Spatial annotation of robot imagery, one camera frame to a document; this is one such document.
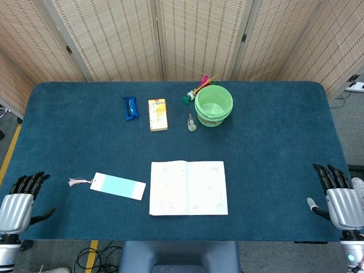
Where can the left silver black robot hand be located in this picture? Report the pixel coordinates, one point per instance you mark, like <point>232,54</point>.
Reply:
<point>14,210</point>

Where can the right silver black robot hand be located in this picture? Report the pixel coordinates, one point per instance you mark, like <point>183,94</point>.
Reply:
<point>345,207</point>

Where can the teal white bookmark with tassel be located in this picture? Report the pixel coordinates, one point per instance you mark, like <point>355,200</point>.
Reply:
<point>119,186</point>

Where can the white stamped exercise book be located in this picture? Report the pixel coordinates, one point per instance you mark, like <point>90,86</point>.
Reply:
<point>170,187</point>

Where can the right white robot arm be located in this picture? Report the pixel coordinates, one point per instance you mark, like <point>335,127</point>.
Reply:
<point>352,250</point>

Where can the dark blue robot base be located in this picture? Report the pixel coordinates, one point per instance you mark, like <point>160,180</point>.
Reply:
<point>179,256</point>

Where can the white shoe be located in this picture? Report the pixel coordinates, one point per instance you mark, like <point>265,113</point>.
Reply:
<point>57,270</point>
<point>359,185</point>

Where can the black flat floor object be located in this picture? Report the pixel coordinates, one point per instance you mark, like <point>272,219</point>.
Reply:
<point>357,167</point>

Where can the black table control panel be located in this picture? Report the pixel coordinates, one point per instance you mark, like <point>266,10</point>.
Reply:
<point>310,242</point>

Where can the blue felt table cover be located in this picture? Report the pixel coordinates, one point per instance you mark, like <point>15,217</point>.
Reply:
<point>85,142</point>

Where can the white power strip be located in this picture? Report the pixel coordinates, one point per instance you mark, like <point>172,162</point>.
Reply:
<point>357,86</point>

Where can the blue snack packet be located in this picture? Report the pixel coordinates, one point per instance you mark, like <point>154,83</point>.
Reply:
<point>130,109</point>

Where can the green plastic bucket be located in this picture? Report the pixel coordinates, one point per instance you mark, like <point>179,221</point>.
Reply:
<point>213,105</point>

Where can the yellow cardboard box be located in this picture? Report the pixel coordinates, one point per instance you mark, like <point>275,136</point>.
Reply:
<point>157,115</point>

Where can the clear correction tape dispenser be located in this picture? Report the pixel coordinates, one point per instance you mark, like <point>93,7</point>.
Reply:
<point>192,125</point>

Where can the pink yellow stick toy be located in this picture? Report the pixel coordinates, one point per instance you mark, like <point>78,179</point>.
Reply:
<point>204,79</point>

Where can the colourful toy with green cap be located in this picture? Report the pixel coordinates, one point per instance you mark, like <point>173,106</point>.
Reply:
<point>186,99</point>

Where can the woven folding screen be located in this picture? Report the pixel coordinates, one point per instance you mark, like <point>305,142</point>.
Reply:
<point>113,42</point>

